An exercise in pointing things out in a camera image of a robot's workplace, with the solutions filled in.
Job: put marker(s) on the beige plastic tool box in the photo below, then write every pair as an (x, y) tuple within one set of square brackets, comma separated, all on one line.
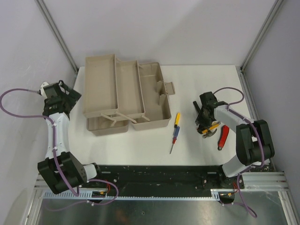
[(122, 93)]

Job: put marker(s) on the yellow black utility knife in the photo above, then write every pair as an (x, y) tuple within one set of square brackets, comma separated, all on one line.
[(214, 125)]

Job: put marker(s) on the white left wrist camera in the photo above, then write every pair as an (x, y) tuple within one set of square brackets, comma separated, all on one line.
[(42, 89)]

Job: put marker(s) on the right aluminium frame post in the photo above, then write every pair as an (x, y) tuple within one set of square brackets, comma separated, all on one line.
[(275, 10)]

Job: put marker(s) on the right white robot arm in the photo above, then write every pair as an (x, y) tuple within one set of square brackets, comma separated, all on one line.
[(253, 143)]

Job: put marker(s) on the white slotted cable duct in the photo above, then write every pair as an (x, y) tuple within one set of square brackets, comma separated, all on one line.
[(92, 195)]

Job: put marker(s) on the black rubber mallet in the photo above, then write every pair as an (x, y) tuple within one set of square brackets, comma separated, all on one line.
[(202, 129)]

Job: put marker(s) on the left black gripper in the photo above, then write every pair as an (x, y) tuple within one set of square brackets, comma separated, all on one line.
[(73, 96)]

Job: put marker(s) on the aluminium frame post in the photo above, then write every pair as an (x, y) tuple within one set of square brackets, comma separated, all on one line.
[(54, 29), (275, 10)]

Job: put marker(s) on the blue red handled screwdriver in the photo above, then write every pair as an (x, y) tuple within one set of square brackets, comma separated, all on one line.
[(174, 139)]

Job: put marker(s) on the left aluminium frame post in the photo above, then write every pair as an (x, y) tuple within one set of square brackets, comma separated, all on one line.
[(54, 29)]

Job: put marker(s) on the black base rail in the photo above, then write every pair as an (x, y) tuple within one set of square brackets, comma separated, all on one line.
[(159, 181)]

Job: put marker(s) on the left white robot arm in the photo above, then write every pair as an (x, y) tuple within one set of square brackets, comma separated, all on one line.
[(60, 169)]

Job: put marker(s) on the red folding utility knife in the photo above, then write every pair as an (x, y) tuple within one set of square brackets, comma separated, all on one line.
[(223, 137)]

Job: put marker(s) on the black handled claw hammer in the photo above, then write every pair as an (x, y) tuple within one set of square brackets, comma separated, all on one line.
[(210, 133)]

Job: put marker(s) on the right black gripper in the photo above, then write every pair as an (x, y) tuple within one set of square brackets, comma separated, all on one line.
[(199, 120)]

